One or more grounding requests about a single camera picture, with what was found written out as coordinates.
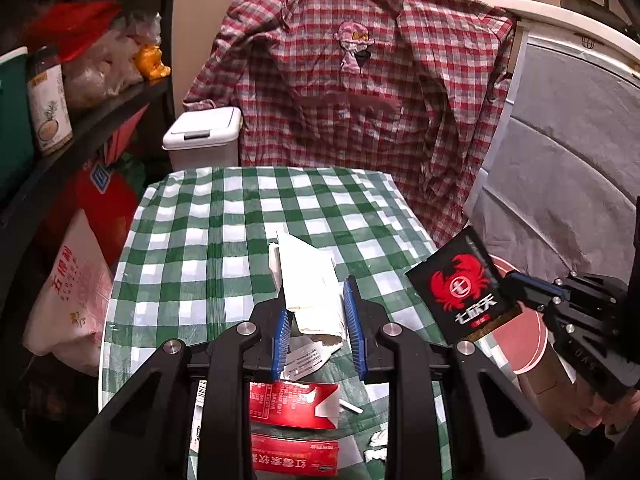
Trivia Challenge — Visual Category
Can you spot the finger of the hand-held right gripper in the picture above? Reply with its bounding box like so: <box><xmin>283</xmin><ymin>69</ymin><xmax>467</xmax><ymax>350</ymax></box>
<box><xmin>501</xmin><ymin>269</ymin><xmax>571</xmax><ymax>313</ymax></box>

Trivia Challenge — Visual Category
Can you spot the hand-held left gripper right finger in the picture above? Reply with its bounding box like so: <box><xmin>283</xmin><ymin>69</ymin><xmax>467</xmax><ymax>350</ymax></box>
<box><xmin>342</xmin><ymin>276</ymin><xmax>586</xmax><ymax>480</ymax></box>

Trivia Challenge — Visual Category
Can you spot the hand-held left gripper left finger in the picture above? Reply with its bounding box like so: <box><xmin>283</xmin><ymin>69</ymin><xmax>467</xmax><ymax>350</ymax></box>
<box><xmin>55</xmin><ymin>300</ymin><xmax>292</xmax><ymax>480</ymax></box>

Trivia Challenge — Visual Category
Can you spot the pink plastic bin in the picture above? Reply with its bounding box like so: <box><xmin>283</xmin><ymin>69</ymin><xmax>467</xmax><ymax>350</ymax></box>
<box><xmin>470</xmin><ymin>255</ymin><xmax>558</xmax><ymax>376</ymax></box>

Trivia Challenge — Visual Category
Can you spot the torn white paper packet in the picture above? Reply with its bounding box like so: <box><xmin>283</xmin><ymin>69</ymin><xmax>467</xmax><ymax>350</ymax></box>
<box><xmin>268</xmin><ymin>230</ymin><xmax>347</xmax><ymax>346</ymax></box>

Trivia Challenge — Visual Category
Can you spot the black packet with red crab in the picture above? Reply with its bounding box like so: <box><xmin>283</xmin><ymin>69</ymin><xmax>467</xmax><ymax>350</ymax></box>
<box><xmin>404</xmin><ymin>226</ymin><xmax>523</xmax><ymax>346</ymax></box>

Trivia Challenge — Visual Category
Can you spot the person's right hand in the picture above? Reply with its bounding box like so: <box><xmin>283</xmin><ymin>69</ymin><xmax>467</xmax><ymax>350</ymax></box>
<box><xmin>570</xmin><ymin>389</ymin><xmax>640</xmax><ymax>436</ymax></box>

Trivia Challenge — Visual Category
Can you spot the white printed paper slip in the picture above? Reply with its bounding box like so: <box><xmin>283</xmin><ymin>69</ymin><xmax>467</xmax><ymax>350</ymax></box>
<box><xmin>282</xmin><ymin>335</ymin><xmax>333</xmax><ymax>381</ymax></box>

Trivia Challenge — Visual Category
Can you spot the open red cardboard box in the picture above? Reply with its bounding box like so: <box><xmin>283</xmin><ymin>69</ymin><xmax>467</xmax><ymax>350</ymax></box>
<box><xmin>249</xmin><ymin>381</ymin><xmax>341</xmax><ymax>431</ymax></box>

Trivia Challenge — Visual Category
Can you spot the white tissue scrap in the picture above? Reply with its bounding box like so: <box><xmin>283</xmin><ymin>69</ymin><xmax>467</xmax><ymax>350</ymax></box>
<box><xmin>364</xmin><ymin>429</ymin><xmax>390</xmax><ymax>463</ymax></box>

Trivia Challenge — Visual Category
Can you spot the white barcode packet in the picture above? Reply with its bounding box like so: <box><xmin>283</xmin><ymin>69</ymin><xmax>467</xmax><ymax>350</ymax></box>
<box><xmin>190</xmin><ymin>380</ymin><xmax>208</xmax><ymax>480</ymax></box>

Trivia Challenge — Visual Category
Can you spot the red ointment box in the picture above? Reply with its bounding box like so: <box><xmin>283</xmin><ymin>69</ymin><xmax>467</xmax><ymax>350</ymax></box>
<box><xmin>251</xmin><ymin>432</ymin><xmax>341</xmax><ymax>476</ymax></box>

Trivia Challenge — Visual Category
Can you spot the green checked tablecloth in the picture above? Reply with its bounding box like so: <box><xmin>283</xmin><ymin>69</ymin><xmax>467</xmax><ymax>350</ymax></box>
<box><xmin>100</xmin><ymin>166</ymin><xmax>501</xmax><ymax>480</ymax></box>

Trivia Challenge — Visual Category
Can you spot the white bag with red print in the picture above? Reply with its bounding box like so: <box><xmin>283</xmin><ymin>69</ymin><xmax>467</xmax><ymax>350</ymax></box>
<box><xmin>22</xmin><ymin>209</ymin><xmax>115</xmax><ymax>376</ymax></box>

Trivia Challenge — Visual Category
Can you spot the white lidded bin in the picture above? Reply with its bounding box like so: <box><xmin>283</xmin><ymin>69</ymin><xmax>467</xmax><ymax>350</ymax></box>
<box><xmin>161</xmin><ymin>106</ymin><xmax>244</xmax><ymax>171</ymax></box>

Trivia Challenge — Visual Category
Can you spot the red bag with blue label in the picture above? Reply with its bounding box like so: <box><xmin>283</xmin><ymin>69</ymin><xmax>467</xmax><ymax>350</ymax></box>
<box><xmin>47</xmin><ymin>105</ymin><xmax>151</xmax><ymax>266</ymax></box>

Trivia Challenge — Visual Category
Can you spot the red plaid shirt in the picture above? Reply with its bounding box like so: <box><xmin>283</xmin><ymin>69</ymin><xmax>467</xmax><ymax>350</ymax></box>
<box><xmin>182</xmin><ymin>0</ymin><xmax>518</xmax><ymax>246</ymax></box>

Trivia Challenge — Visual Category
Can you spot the black shelf rack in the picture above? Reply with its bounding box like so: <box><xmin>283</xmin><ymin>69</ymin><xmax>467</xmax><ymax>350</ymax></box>
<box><xmin>0</xmin><ymin>0</ymin><xmax>178</xmax><ymax>311</ymax></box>

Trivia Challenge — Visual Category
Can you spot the yellow figurine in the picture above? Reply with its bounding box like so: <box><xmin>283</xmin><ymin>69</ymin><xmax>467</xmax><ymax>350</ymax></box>
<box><xmin>134</xmin><ymin>44</ymin><xmax>172</xmax><ymax>81</ymax></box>

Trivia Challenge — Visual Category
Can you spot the clear plastic bag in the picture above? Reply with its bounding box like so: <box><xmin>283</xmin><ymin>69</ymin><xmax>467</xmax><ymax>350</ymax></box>
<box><xmin>62</xmin><ymin>12</ymin><xmax>163</xmax><ymax>111</ymax></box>

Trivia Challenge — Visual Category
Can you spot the brown-capped jar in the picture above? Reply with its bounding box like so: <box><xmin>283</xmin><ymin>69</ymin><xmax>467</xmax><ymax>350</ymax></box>
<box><xmin>26</xmin><ymin>46</ymin><xmax>73</xmax><ymax>156</ymax></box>

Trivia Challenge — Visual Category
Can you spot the teal storage box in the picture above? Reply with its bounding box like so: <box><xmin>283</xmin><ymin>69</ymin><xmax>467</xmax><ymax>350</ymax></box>
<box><xmin>0</xmin><ymin>47</ymin><xmax>36</xmax><ymax>201</ymax></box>

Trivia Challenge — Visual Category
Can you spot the red plastic bag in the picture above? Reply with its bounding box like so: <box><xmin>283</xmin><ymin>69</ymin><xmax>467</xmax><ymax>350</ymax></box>
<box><xmin>25</xmin><ymin>0</ymin><xmax>121</xmax><ymax>61</ymax></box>

